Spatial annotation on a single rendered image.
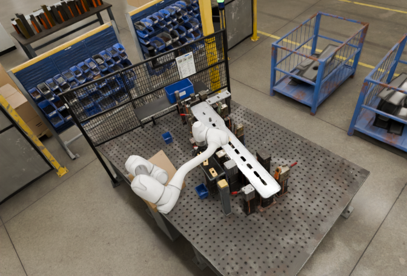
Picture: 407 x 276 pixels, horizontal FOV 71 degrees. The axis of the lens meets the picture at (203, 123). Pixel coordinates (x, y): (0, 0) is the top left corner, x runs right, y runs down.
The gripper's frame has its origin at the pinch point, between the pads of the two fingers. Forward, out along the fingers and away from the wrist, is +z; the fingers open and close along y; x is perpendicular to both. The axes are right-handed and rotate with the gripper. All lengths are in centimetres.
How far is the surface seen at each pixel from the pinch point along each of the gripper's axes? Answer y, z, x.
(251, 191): 33.1, 14.2, -29.4
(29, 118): -263, 71, 186
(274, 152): 70, 50, 34
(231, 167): 20.8, 9.1, -6.7
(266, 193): 46, 20, -30
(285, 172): 65, 15, -16
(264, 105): 96, 120, 184
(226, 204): 12.3, 32.3, -27.2
